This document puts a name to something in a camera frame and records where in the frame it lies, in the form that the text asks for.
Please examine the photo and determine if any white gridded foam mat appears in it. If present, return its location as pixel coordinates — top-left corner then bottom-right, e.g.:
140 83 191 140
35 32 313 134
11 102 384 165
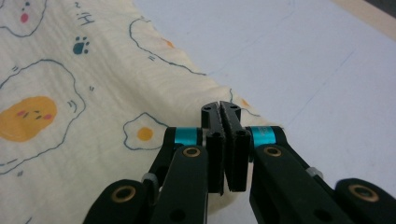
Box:
134 0 396 224

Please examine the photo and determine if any cream egg-print cloth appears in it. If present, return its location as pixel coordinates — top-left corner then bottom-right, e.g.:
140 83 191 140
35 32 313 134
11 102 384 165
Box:
0 0 284 224

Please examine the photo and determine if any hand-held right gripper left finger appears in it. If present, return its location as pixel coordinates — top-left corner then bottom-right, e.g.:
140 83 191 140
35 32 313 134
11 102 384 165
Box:
163 102 226 196

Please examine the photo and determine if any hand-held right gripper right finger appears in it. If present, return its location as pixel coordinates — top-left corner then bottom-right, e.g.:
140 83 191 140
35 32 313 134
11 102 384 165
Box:
219 100 286 192

